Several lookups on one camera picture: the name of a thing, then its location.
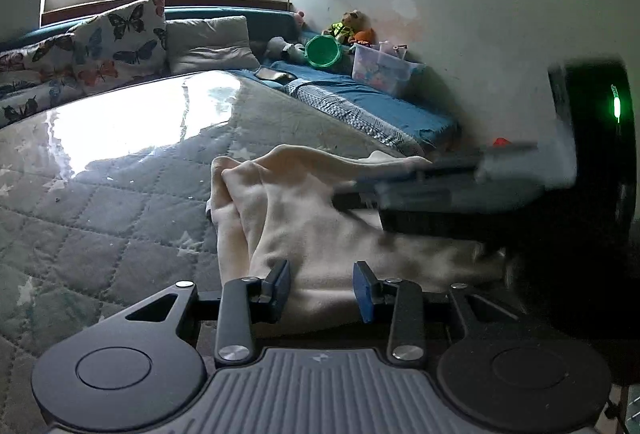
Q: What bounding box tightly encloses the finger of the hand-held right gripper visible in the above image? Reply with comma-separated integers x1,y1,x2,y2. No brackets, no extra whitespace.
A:
415,141,539,178
332,186,382,211

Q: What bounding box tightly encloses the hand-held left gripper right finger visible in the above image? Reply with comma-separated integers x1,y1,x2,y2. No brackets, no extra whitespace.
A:
352,260,522,363

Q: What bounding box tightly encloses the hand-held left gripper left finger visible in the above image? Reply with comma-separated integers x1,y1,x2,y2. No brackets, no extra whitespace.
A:
125,259,292,365

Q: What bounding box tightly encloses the cream cloth towel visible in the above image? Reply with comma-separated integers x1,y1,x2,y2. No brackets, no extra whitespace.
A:
206,144,511,335

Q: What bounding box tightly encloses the blue sofa seat pad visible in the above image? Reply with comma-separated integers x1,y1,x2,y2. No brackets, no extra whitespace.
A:
227,61,459,160

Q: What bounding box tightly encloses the clear plastic storage box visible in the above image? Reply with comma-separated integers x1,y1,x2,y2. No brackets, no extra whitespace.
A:
351,45,426,98

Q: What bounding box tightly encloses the black smartphone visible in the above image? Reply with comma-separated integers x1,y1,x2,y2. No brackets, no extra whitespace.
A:
255,68,296,83

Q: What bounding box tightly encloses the green plastic bucket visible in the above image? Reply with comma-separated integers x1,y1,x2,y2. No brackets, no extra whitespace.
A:
304,35,344,69

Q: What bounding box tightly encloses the grey plush toy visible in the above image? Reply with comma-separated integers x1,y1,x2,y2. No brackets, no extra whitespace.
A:
266,36,307,65

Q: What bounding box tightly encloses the brown teddy bear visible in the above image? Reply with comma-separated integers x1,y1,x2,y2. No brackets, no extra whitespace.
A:
322,9,368,46

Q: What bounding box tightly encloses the teal sofa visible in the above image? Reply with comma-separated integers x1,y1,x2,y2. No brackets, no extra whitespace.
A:
0,4,458,160

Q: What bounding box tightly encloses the beige cushion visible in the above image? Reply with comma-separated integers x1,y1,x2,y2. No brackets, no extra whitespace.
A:
165,15,261,76

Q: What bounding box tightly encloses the butterfly print cushion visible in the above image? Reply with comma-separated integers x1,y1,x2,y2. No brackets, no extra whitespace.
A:
67,0,168,87
0,34,83,127

